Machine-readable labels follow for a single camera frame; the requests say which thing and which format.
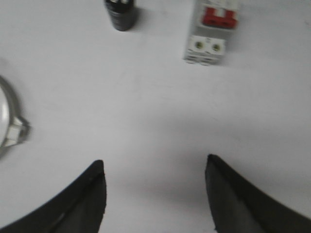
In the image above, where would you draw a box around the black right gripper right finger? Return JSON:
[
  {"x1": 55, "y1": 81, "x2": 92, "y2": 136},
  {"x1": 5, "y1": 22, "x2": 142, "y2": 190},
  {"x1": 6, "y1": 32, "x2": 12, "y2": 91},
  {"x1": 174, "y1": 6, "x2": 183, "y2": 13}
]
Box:
[{"x1": 205, "y1": 154, "x2": 311, "y2": 233}]

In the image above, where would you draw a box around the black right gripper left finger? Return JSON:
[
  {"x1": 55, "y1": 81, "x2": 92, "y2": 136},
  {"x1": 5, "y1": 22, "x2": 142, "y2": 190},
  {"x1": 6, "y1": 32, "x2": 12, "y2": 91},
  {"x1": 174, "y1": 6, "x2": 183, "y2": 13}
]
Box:
[{"x1": 0, "y1": 160, "x2": 106, "y2": 233}]

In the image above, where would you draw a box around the black cylindrical capacitor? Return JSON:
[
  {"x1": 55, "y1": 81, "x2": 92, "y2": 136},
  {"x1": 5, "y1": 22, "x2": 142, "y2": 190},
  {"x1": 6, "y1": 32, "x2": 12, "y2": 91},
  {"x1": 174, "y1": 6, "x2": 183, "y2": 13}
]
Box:
[{"x1": 103, "y1": 0, "x2": 138, "y2": 32}]

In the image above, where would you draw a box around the white circuit breaker red switch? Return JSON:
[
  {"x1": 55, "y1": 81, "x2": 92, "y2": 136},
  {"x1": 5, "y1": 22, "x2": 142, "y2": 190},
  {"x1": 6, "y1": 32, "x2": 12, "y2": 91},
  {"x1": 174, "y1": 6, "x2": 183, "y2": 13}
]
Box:
[{"x1": 183, "y1": 0, "x2": 240, "y2": 66}]

